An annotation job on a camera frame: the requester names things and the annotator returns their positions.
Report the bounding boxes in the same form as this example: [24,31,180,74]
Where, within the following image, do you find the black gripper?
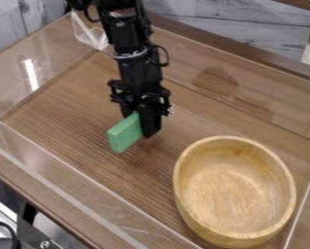
[108,48,171,138]

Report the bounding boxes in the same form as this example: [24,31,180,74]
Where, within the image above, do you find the green rectangular block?
[107,112,143,153]

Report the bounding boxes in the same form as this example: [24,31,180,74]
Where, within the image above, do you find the brown wooden bowl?
[172,135,297,248]

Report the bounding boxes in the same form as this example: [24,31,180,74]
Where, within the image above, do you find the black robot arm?
[67,0,171,138]

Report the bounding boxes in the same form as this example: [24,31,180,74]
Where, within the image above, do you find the clear acrylic tray walls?
[0,16,310,249]

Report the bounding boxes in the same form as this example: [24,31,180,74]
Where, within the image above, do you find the clear acrylic corner bracket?
[69,12,110,51]

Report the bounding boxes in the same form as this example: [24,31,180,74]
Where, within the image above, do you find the black cable bottom left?
[0,220,20,249]

